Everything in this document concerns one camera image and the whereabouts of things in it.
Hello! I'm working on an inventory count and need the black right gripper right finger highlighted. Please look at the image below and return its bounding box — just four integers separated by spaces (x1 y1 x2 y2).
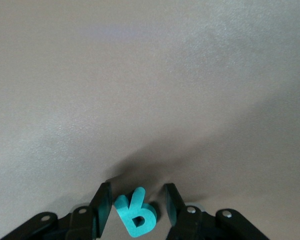
164 183 268 240

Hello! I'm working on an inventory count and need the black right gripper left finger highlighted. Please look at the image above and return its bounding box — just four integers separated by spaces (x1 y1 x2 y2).
0 181 113 240

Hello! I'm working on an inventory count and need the teal foam letter R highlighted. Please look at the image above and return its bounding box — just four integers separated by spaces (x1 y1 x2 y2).
113 186 158 239

